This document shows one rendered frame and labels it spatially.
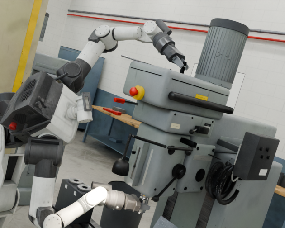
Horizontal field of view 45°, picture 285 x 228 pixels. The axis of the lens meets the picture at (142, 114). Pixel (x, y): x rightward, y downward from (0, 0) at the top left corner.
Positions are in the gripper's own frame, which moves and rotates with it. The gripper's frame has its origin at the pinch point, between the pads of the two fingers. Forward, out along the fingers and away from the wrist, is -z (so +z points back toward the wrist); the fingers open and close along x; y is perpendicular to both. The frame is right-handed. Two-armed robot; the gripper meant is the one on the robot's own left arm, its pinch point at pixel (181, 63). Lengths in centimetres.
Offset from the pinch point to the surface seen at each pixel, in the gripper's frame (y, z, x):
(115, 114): -274, 262, -444
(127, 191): -182, 33, -184
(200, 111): -8.4, -22.8, -1.9
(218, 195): -30, -55, -12
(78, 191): -96, -4, -6
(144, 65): -8.0, 1.5, 20.7
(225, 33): 22.8, 1.2, -15.3
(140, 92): -15.8, -7.3, 23.9
